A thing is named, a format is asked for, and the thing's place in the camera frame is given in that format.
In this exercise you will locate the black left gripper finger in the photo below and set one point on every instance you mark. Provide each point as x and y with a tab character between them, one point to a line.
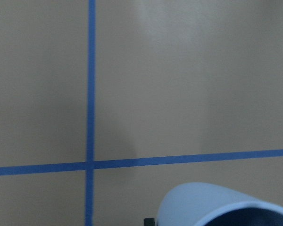
149	222

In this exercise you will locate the light blue cup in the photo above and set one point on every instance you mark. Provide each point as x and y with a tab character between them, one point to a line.
204	204

